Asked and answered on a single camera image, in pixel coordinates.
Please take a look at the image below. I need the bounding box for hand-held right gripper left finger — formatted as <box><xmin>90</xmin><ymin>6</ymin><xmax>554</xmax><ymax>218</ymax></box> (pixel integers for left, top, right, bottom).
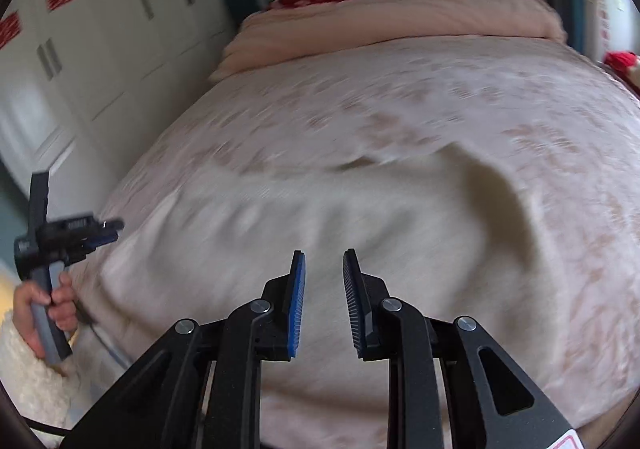
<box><xmin>60</xmin><ymin>250</ymin><xmax>307</xmax><ymax>449</ymax></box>

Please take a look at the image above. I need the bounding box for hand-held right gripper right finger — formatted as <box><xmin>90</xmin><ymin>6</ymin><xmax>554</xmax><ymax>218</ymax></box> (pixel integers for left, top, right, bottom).
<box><xmin>342</xmin><ymin>248</ymin><xmax>576</xmax><ymax>449</ymax></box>

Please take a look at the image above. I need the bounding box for cream sweater with black hearts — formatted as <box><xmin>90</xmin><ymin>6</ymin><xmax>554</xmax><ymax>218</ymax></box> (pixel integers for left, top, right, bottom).
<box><xmin>97</xmin><ymin>141</ymin><xmax>571</xmax><ymax>410</ymax></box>

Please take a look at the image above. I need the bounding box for person's left forearm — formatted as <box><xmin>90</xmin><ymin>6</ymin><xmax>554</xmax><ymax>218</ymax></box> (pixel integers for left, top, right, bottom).
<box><xmin>0</xmin><ymin>311</ymin><xmax>83</xmax><ymax>440</ymax></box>

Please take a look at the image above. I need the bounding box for person's left hand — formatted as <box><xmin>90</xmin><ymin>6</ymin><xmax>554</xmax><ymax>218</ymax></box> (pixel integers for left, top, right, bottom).
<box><xmin>12</xmin><ymin>274</ymin><xmax>78</xmax><ymax>355</ymax></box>

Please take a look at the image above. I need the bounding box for white wardrobe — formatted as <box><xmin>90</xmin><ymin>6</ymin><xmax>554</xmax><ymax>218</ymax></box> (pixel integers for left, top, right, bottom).
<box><xmin>0</xmin><ymin>0</ymin><xmax>241</xmax><ymax>210</ymax></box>

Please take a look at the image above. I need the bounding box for butterfly printed bed blanket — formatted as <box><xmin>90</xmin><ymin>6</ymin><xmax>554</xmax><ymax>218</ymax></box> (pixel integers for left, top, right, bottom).
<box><xmin>65</xmin><ymin>36</ymin><xmax>640</xmax><ymax>449</ymax></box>

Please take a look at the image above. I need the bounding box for pink duvet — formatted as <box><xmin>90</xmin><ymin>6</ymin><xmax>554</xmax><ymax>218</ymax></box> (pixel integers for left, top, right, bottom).
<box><xmin>207</xmin><ymin>0</ymin><xmax>568</xmax><ymax>82</ymax></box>

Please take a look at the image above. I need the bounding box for red hanging garland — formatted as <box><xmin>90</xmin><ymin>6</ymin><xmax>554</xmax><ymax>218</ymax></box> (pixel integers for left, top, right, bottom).
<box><xmin>597</xmin><ymin>4</ymin><xmax>612</xmax><ymax>52</ymax></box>

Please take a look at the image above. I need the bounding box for black cable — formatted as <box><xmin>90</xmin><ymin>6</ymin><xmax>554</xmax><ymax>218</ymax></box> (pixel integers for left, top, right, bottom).
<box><xmin>22</xmin><ymin>309</ymin><xmax>133</xmax><ymax>436</ymax></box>

